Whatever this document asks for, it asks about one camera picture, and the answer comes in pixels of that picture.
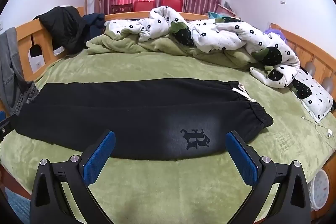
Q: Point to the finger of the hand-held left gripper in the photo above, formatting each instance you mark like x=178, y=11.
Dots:
x=6, y=126

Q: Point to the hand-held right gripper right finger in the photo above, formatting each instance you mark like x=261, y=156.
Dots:
x=240, y=158

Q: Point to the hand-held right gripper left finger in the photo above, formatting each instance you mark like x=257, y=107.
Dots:
x=101, y=155

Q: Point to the black pants with printed emblem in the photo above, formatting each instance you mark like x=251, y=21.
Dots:
x=131, y=119

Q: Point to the grey jeans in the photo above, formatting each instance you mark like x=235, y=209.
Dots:
x=10, y=69

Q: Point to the green fleece bedsheet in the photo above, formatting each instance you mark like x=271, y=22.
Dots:
x=170, y=187

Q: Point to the black hanging object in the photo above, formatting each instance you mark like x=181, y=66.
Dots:
x=35, y=51

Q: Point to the white plastic basket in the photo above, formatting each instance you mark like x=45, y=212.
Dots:
x=320, y=187

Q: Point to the white floral pillow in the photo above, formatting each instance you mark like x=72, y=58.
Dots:
x=312, y=98

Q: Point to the black jacket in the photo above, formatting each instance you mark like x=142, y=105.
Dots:
x=65, y=27

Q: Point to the white floral green-backed quilt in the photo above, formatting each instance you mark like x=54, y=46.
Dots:
x=223, y=35

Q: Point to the purple cloth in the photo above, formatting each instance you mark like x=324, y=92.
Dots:
x=274, y=35

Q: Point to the navy garment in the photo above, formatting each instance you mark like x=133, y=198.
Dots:
x=93, y=22

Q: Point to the teal cloth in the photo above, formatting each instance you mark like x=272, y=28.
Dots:
x=214, y=15

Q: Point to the dark wooden chair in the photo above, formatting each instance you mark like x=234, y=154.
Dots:
x=122, y=8

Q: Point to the wooden coat rack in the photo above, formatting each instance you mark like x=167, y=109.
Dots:
x=86, y=1

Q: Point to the red chair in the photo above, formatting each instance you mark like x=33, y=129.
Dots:
x=172, y=3
x=144, y=6

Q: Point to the wooden bed frame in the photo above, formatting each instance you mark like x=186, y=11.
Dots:
x=23, y=40

